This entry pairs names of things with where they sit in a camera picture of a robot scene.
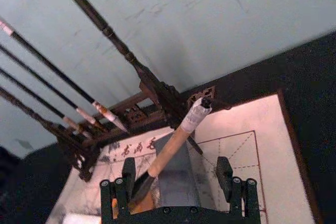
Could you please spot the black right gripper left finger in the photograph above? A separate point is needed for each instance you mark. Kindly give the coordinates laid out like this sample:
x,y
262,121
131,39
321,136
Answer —
x,y
129,171

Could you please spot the white calligraphy mat red grid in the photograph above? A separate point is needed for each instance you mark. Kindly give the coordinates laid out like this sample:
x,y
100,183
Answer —
x,y
249,119

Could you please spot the black table cloth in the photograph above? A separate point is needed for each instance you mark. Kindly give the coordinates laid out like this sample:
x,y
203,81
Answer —
x,y
302,72

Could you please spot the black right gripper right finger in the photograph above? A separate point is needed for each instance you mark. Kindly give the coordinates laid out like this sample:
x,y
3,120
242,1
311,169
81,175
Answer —
x,y
224,174

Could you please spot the thin black hanging brush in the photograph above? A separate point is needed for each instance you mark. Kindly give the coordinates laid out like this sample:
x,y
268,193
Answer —
x,y
31,93
39,77

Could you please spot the black brush with white band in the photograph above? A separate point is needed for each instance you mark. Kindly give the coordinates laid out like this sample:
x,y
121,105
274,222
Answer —
x,y
52,64

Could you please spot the dark wooden brush rack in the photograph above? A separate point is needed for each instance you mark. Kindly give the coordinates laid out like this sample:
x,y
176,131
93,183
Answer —
x,y
113,33

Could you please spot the large wooden brush taped end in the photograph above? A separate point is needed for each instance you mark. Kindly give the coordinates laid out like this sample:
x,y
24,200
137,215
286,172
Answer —
x,y
170,145

